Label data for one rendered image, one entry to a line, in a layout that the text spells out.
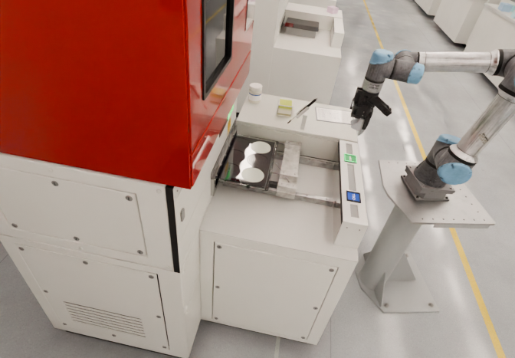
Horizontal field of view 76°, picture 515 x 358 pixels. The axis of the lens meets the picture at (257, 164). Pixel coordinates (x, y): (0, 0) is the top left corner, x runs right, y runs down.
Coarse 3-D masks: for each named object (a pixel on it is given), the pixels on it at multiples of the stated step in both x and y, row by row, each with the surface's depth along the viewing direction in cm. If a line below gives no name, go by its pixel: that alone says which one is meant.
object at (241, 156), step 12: (240, 144) 162; (228, 156) 153; (240, 156) 154; (252, 156) 155; (264, 156) 156; (228, 168) 147; (240, 168) 148; (264, 168) 149; (240, 180) 141; (264, 180) 143
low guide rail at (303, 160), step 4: (272, 156) 168; (276, 156) 168; (280, 156) 167; (300, 156) 167; (300, 160) 167; (304, 160) 166; (308, 160) 166; (312, 160) 166; (316, 160) 166; (320, 160) 167; (308, 164) 167; (312, 164) 167; (316, 164) 166; (320, 164) 166; (324, 164) 165; (328, 164) 165; (332, 164) 165; (328, 168) 166
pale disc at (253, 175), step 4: (248, 168) 148; (252, 168) 149; (256, 168) 149; (244, 172) 146; (248, 172) 146; (252, 172) 146; (256, 172) 146; (260, 172) 147; (244, 176) 143; (248, 176) 144; (252, 176) 144; (256, 176) 144; (260, 176) 144; (248, 180) 142; (252, 180) 142; (256, 180) 142; (260, 180) 143
